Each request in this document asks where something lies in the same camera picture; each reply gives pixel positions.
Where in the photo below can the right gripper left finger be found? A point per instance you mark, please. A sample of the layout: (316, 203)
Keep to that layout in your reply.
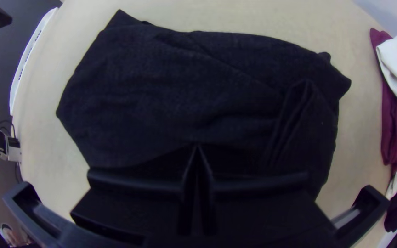
(133, 213)

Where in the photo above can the white laundry basket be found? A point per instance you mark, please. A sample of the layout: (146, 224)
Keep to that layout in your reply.
(26, 65)

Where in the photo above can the heap of clothes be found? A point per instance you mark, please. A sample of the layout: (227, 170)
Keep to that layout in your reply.
(395, 113)

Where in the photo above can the black t-shirt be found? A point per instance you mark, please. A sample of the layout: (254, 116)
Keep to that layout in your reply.
(184, 93)

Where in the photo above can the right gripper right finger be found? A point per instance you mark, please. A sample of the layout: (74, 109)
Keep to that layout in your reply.
(260, 217)

